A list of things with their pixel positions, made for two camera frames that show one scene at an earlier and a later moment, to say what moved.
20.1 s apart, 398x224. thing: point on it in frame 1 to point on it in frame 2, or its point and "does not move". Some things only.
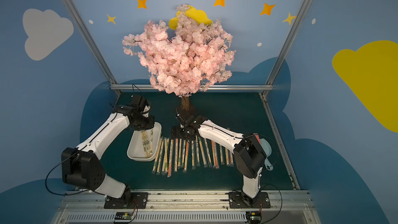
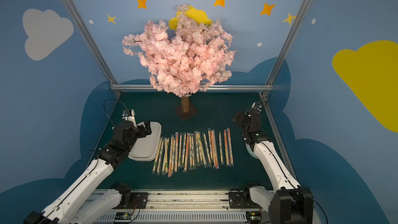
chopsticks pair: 183,152 does not move
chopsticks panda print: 147,139 to 191,151
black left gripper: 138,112 to 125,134
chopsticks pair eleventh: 176,152 does not move
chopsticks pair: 215,161 does not move
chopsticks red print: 170,158 does not move
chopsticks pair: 227,156 does not move
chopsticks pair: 180,152 does not move
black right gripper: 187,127 to 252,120
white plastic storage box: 136,151 does not move
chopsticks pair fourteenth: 153,171 does not move
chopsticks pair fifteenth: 151,141 to 202,155
